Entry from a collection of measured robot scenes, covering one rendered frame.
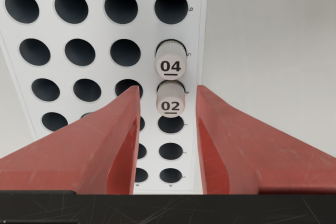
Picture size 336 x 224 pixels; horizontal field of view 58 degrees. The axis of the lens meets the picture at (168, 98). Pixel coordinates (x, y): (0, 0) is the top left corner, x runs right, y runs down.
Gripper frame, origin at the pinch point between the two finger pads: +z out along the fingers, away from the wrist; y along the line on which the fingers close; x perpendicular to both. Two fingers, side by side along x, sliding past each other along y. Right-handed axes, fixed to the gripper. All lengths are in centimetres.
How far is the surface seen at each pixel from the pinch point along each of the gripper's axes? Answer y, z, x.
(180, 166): -0.7, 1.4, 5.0
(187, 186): -1.1, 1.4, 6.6
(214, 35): -2.4, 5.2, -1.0
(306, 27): -7.1, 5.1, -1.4
